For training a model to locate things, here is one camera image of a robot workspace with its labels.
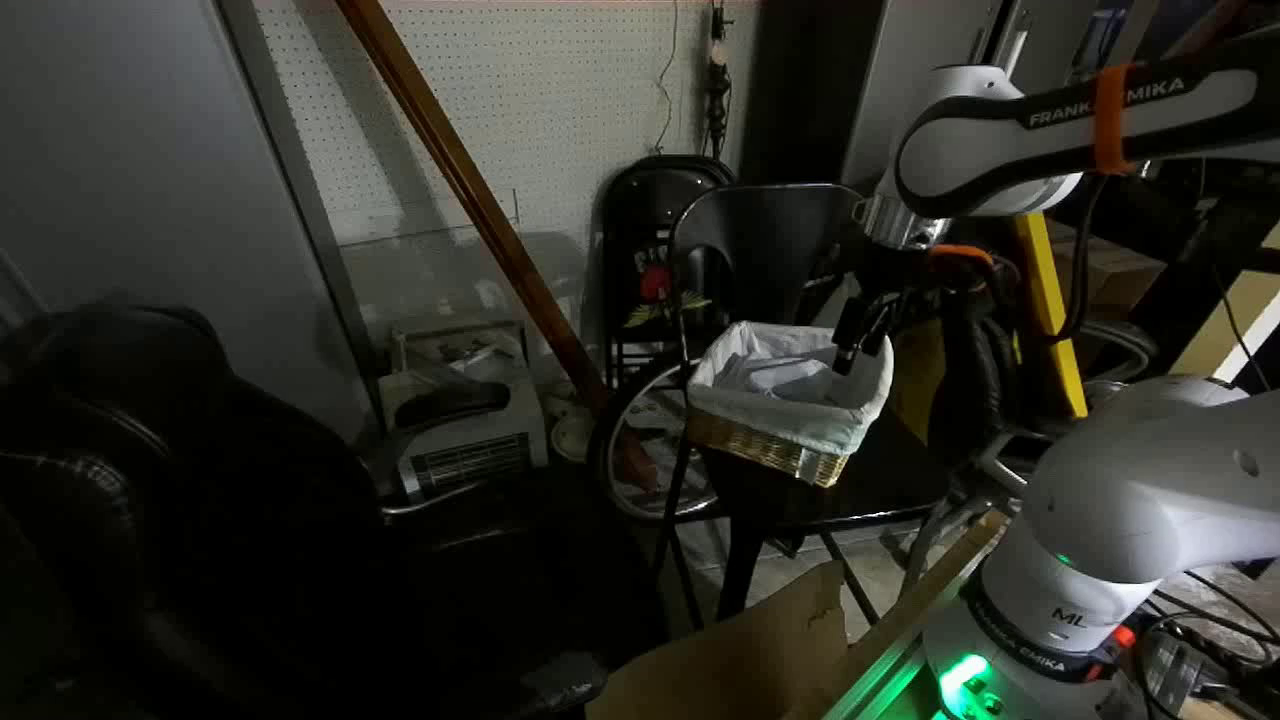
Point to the black metal chair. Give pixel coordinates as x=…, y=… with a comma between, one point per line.
x=753, y=248

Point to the grey step stool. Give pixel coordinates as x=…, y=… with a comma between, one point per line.
x=462, y=405

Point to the wicker basket with white liner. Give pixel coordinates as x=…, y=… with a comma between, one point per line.
x=803, y=440

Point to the yellow post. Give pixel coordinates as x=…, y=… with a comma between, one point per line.
x=1051, y=309

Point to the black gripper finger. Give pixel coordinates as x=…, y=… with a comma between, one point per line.
x=874, y=342
x=845, y=344

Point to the grey metal beam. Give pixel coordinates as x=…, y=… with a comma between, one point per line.
x=251, y=40

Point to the brown wooden plank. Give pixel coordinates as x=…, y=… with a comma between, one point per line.
x=452, y=161

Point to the black bicycle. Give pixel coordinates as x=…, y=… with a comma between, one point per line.
x=639, y=437

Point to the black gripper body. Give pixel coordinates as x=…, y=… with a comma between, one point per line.
x=897, y=284

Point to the white cloth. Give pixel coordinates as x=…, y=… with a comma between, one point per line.
x=789, y=375

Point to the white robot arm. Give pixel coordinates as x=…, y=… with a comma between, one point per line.
x=1149, y=484

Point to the cardboard box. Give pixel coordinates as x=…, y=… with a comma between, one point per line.
x=773, y=663

